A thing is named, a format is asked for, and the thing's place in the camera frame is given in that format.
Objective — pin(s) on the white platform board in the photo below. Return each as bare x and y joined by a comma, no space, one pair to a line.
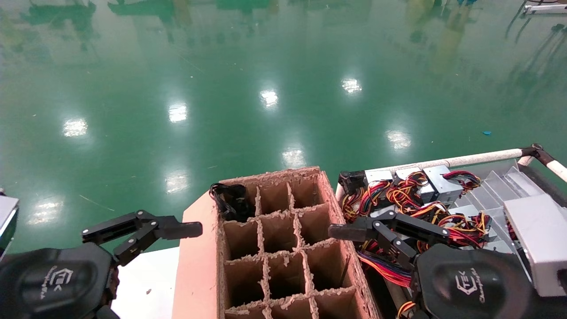
146,283

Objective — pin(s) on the white metal frame bar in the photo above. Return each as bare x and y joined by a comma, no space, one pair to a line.
545,8

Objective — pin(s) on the black cart corner joint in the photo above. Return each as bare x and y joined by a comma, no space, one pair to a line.
538,153

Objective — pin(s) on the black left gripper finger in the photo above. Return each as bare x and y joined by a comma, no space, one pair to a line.
177,229

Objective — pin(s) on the clear plastic divider tray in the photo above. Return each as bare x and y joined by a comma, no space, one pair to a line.
496,186

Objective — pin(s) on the white padded cart rail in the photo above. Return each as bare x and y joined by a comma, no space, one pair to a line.
465,158
559,169

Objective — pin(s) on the black plastic block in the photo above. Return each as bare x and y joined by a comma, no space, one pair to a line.
352,180

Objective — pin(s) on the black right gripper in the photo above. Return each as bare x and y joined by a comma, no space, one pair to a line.
474,283

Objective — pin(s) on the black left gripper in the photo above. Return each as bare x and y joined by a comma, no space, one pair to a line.
53,279

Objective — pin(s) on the brown cardboard divider box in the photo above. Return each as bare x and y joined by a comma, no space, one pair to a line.
199,266

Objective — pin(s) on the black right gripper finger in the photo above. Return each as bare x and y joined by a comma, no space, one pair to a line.
350,231

